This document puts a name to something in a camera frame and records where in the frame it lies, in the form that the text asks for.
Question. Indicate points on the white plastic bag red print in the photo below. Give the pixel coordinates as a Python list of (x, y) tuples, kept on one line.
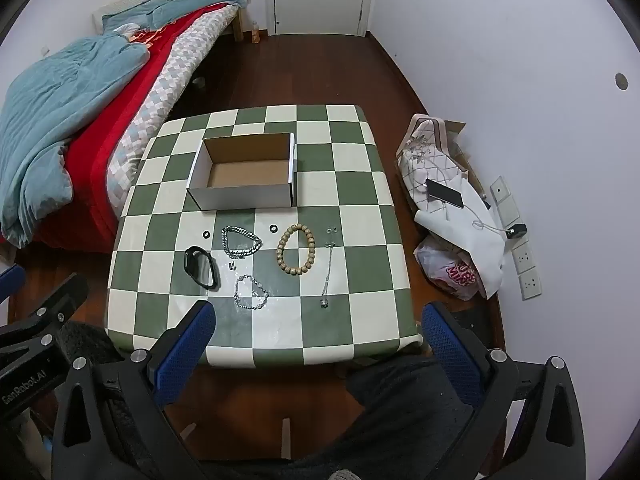
[(450, 272)]

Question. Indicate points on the green white checkered tablecloth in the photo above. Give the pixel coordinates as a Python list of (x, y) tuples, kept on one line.
[(350, 260)]

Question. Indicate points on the small plastic bottle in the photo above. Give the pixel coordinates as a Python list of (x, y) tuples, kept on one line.
[(255, 32)]

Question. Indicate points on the black phone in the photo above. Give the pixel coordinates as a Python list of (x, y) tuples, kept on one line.
[(445, 193)]

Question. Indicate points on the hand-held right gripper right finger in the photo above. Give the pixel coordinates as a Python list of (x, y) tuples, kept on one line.
[(450, 355)]

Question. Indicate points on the person's left leg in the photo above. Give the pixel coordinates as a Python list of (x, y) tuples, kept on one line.
[(95, 340)]

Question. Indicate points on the person's right leg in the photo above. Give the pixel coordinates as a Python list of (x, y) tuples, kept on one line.
[(410, 410)]

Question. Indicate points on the small object under bed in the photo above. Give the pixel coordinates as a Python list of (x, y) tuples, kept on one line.
[(199, 81)]

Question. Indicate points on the bed with blue blanket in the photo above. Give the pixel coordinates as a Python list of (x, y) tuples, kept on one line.
[(55, 105)]

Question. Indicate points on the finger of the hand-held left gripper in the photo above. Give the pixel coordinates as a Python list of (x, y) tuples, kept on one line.
[(55, 305), (10, 282)]

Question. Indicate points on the black charger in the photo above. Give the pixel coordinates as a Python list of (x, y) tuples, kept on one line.
[(516, 231)]

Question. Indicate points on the person's leg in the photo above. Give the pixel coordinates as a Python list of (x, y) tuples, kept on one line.
[(410, 410), (95, 340)]

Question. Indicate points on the red blanket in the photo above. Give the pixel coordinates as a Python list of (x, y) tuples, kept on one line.
[(100, 125)]

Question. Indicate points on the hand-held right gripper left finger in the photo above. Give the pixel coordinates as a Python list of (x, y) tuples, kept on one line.
[(185, 355)]

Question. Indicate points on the wooden bed frame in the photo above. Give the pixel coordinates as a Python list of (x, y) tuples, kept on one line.
[(239, 22)]

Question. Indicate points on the white cloth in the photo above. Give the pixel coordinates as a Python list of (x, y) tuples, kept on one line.
[(475, 250)]

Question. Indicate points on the black wristband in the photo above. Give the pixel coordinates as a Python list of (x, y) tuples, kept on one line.
[(200, 267)]

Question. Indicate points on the brown cardboard box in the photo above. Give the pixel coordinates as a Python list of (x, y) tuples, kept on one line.
[(460, 135)]

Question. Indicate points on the grey white checkered mattress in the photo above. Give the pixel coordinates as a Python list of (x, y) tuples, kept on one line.
[(165, 90)]

